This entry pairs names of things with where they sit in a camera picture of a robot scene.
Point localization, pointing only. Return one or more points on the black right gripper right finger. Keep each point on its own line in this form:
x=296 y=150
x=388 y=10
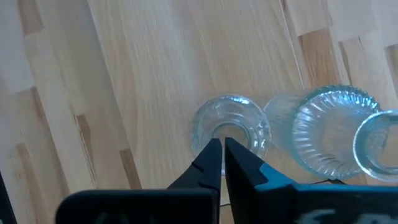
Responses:
x=280 y=205

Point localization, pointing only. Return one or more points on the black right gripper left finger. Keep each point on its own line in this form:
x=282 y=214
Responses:
x=140 y=207

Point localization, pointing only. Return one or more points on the tall clear ribbed glass vase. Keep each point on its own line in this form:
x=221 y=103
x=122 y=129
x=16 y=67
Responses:
x=245 y=109

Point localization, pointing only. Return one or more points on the wooden shelf black metal frame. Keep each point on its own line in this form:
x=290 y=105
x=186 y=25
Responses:
x=155 y=77

